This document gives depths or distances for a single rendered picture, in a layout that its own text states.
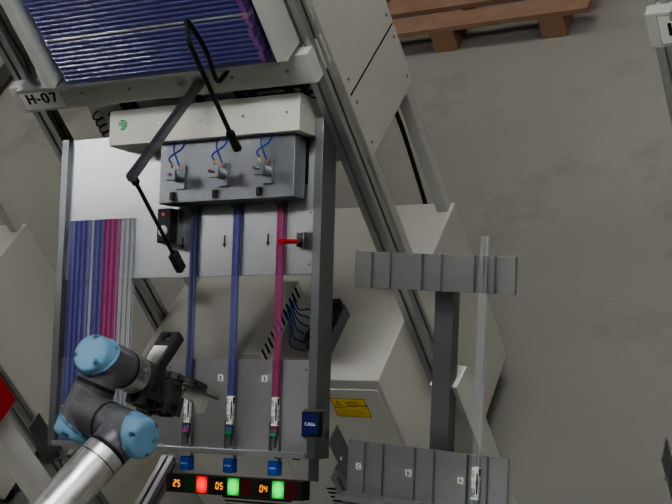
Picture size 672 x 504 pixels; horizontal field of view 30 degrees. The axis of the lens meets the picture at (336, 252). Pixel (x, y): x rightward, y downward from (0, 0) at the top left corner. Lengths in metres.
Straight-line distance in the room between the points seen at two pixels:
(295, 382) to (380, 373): 0.30
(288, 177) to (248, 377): 0.44
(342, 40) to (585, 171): 1.75
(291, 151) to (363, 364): 0.57
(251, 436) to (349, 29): 0.91
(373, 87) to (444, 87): 2.19
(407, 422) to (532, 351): 0.81
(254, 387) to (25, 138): 3.59
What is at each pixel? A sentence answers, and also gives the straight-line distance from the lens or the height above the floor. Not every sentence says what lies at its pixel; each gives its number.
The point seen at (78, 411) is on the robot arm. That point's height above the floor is 1.14.
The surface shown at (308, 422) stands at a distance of 2.56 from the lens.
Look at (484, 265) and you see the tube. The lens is 2.33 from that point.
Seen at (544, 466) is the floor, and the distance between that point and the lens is 3.40.
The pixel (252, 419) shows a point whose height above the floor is 0.76.
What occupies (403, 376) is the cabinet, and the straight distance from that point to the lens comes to 2.97.
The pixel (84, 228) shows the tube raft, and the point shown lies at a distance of 2.96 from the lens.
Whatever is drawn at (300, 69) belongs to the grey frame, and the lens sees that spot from 2.56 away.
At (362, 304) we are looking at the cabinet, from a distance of 3.07.
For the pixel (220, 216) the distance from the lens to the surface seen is 2.76.
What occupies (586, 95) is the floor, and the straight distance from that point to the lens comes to 4.74.
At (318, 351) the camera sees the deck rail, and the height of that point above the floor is 0.87.
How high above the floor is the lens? 2.48
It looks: 35 degrees down
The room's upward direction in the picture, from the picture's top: 23 degrees counter-clockwise
